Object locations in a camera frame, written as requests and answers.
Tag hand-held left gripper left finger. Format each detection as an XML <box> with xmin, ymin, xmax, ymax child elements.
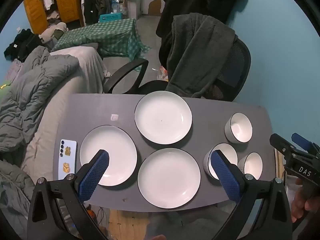
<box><xmin>27</xmin><ymin>149</ymin><xmax>110</xmax><ymax>240</ymax></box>

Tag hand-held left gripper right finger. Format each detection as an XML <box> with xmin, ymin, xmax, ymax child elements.
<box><xmin>211</xmin><ymin>149</ymin><xmax>293</xmax><ymax>240</ymax></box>

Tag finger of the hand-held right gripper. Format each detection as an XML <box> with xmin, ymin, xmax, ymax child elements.
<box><xmin>291</xmin><ymin>133</ymin><xmax>320</xmax><ymax>155</ymax></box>
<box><xmin>269</xmin><ymin>133</ymin><xmax>298</xmax><ymax>157</ymax></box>

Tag white bowl black rim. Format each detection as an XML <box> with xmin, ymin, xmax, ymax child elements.
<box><xmin>224</xmin><ymin>112</ymin><xmax>253</xmax><ymax>143</ymax></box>
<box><xmin>203</xmin><ymin>143</ymin><xmax>238</xmax><ymax>180</ymax></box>
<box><xmin>237</xmin><ymin>152</ymin><xmax>263</xmax><ymax>180</ymax></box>

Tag white plate black rim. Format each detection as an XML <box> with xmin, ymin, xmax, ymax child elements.
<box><xmin>137</xmin><ymin>148</ymin><xmax>201</xmax><ymax>209</ymax></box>
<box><xmin>134</xmin><ymin>91</ymin><xmax>193</xmax><ymax>145</ymax></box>
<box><xmin>79</xmin><ymin>125</ymin><xmax>138</xmax><ymax>187</ymax></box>

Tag person's right hand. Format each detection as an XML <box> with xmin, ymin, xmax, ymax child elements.
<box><xmin>291</xmin><ymin>179</ymin><xmax>314</xmax><ymax>222</ymax></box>

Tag light blue smartphone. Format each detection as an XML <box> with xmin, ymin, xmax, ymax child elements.
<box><xmin>58</xmin><ymin>139</ymin><xmax>78</xmax><ymax>180</ymax></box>

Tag black mesh office chair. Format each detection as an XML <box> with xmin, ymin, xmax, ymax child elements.
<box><xmin>103</xmin><ymin>39</ymin><xmax>252</xmax><ymax>102</ymax></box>

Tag beige bed sheet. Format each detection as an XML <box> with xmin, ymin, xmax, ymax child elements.
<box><xmin>21</xmin><ymin>46</ymin><xmax>112</xmax><ymax>178</ymax></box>

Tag gray duvet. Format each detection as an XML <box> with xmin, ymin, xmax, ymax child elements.
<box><xmin>0</xmin><ymin>46</ymin><xmax>80</xmax><ymax>230</ymax></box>

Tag orange plastic bag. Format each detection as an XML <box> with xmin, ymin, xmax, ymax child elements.
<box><xmin>157</xmin><ymin>66</ymin><xmax>169</xmax><ymax>80</ymax></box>

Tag dark gray fleece robe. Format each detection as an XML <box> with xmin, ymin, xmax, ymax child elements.
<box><xmin>165</xmin><ymin>12</ymin><xmax>237</xmax><ymax>98</ymax></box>

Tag green checked cloth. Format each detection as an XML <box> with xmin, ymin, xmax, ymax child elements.
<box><xmin>51</xmin><ymin>18</ymin><xmax>152</xmax><ymax>62</ymax></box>

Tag black clothes heap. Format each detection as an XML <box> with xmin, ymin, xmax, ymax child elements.
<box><xmin>4</xmin><ymin>29</ymin><xmax>44</xmax><ymax>62</ymax></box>

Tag beige plush toy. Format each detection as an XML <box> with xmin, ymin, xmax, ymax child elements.
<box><xmin>40</xmin><ymin>22</ymin><xmax>68</xmax><ymax>43</ymax></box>

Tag teal cardboard box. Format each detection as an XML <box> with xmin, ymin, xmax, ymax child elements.
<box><xmin>99</xmin><ymin>13</ymin><xmax>123</xmax><ymax>22</ymax></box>

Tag dark hanging coats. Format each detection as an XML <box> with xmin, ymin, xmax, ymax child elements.
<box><xmin>80</xmin><ymin>0</ymin><xmax>114</xmax><ymax>27</ymax></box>

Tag orange wooden wardrobe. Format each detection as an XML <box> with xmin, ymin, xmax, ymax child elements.
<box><xmin>23</xmin><ymin>0</ymin><xmax>83</xmax><ymax>34</ymax></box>

